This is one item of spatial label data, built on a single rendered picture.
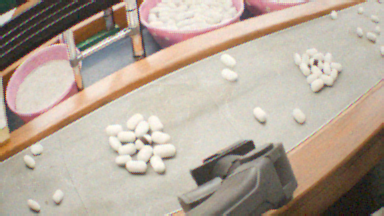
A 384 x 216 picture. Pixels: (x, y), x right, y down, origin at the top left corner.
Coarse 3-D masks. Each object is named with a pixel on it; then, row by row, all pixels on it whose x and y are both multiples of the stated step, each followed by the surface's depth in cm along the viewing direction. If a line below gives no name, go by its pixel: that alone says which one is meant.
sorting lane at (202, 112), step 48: (240, 48) 101; (288, 48) 100; (336, 48) 100; (144, 96) 93; (192, 96) 92; (240, 96) 91; (288, 96) 89; (336, 96) 88; (48, 144) 87; (96, 144) 86; (192, 144) 84; (288, 144) 81; (0, 192) 77; (48, 192) 77; (96, 192) 77; (144, 192) 77
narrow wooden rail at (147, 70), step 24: (336, 0) 113; (360, 0) 116; (240, 24) 104; (264, 24) 103; (288, 24) 105; (168, 48) 99; (192, 48) 98; (216, 48) 99; (120, 72) 96; (144, 72) 95; (168, 72) 97; (72, 96) 93; (96, 96) 92; (120, 96) 94; (48, 120) 88; (72, 120) 90; (24, 144) 85
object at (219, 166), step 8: (248, 144) 70; (224, 152) 69; (232, 152) 69; (240, 152) 70; (248, 152) 70; (216, 160) 68; (224, 160) 67; (232, 160) 65; (200, 168) 68; (208, 168) 68; (216, 168) 67; (224, 168) 65; (192, 176) 68; (200, 176) 68; (208, 176) 68; (216, 176) 67; (224, 176) 64; (200, 184) 68
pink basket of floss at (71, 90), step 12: (48, 48) 109; (60, 48) 109; (36, 60) 109; (48, 60) 111; (24, 72) 107; (12, 84) 102; (72, 84) 95; (12, 96) 101; (60, 96) 93; (12, 108) 95; (48, 108) 91; (24, 120) 95
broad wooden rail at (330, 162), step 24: (336, 120) 80; (360, 120) 78; (312, 144) 77; (336, 144) 75; (360, 144) 74; (312, 168) 73; (336, 168) 72; (360, 168) 82; (312, 192) 71; (336, 192) 81
